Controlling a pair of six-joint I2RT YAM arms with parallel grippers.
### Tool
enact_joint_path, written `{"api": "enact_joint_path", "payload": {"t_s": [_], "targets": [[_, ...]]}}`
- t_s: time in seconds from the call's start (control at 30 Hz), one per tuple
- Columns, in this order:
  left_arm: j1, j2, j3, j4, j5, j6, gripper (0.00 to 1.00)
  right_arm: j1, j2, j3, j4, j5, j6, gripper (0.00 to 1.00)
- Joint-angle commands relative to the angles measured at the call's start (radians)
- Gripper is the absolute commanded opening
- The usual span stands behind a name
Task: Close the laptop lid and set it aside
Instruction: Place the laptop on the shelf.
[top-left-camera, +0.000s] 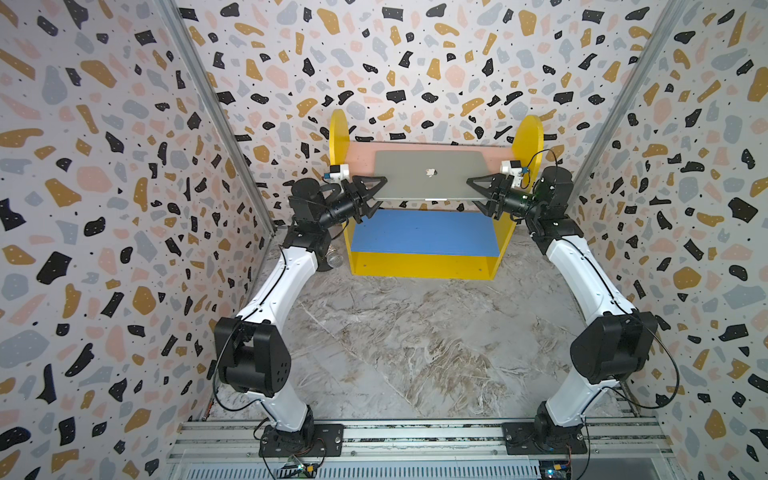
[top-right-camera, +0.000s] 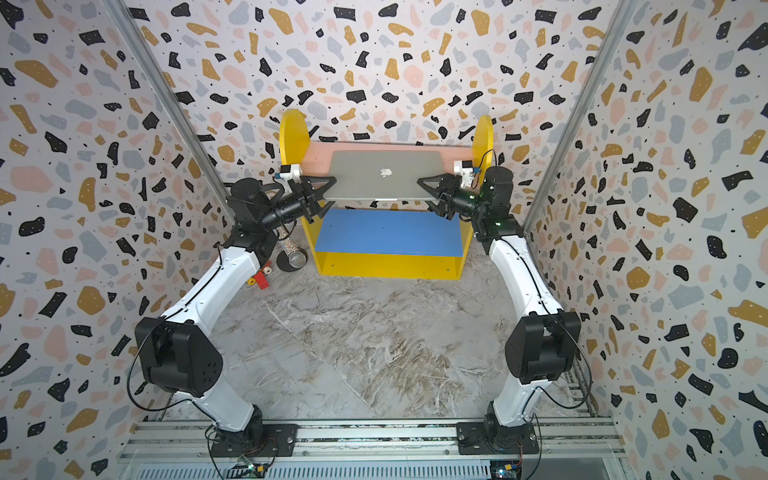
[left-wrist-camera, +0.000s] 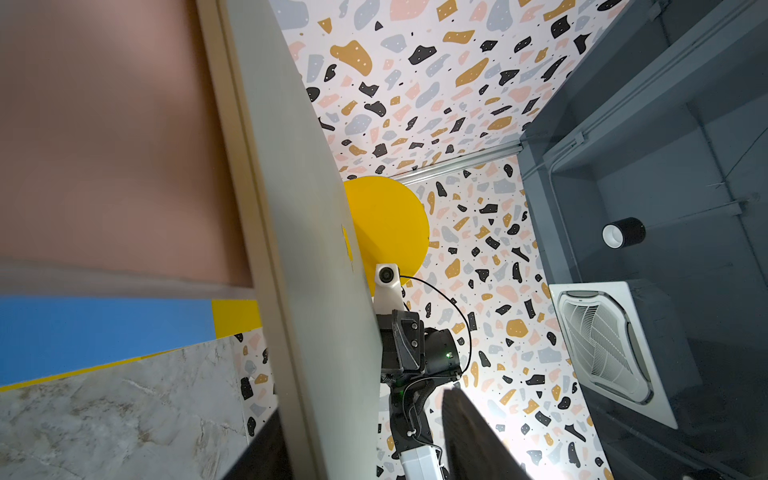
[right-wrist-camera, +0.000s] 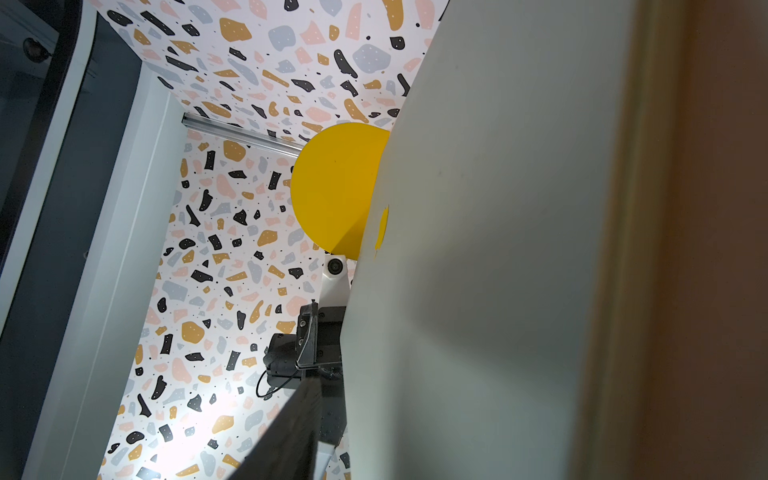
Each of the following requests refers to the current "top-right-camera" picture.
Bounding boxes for red yellow toy vehicle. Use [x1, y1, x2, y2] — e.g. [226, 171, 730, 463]
[246, 265, 273, 290]

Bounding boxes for right circuit board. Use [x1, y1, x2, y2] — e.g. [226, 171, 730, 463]
[489, 460, 522, 480]

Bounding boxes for silver laptop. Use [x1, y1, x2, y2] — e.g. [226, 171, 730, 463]
[324, 150, 445, 201]

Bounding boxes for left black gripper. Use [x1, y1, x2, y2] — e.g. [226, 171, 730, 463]
[261, 179, 341, 236]

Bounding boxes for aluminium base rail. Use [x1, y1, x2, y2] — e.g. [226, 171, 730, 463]
[118, 417, 634, 479]

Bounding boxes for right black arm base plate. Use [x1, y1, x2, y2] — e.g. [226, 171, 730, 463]
[456, 421, 540, 455]

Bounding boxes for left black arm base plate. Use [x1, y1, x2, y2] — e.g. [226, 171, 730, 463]
[211, 423, 299, 458]

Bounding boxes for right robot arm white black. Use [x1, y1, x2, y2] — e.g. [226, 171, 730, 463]
[417, 166, 581, 438]

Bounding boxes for glitter tube on black base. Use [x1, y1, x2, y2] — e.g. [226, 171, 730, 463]
[276, 238, 308, 272]

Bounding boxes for yellow shelf pink blue boards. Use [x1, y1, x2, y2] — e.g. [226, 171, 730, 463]
[279, 109, 494, 280]

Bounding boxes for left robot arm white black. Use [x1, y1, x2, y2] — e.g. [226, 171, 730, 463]
[135, 175, 336, 436]

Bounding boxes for left green circuit board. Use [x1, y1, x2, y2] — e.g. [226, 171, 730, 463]
[225, 457, 266, 479]

